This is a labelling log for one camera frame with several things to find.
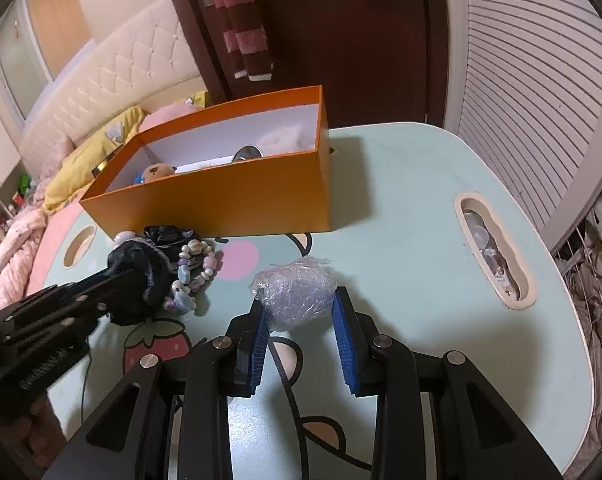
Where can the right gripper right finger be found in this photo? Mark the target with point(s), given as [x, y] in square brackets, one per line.
[372, 363]

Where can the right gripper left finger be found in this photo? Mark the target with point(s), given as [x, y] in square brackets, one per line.
[234, 360]

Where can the bubble wrap bundle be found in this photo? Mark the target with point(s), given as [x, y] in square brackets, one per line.
[294, 294]

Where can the orange cardboard box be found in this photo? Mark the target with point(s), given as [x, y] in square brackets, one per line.
[280, 194]

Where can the blue brown plush toy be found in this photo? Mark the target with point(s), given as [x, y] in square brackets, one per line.
[154, 172]

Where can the doll with black dress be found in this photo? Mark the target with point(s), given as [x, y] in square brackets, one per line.
[152, 259]

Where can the white fluffy pompom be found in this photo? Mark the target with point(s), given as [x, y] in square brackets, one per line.
[285, 140]

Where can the person's left hand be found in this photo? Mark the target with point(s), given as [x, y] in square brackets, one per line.
[46, 438]

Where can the pink bed blanket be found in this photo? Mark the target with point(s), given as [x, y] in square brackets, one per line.
[33, 240]

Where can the yellow pillow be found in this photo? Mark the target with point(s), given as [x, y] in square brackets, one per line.
[77, 168]

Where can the small round mirror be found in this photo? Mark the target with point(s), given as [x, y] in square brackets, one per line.
[247, 152]

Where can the cream tufted headboard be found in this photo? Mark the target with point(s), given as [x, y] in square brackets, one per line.
[145, 62]

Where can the dark wooden door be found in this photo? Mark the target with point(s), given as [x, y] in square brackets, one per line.
[376, 60]

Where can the maroon pink striped scarf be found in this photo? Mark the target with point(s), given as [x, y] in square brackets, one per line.
[245, 39]

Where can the white louvered closet door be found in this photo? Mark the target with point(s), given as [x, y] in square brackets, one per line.
[525, 93]

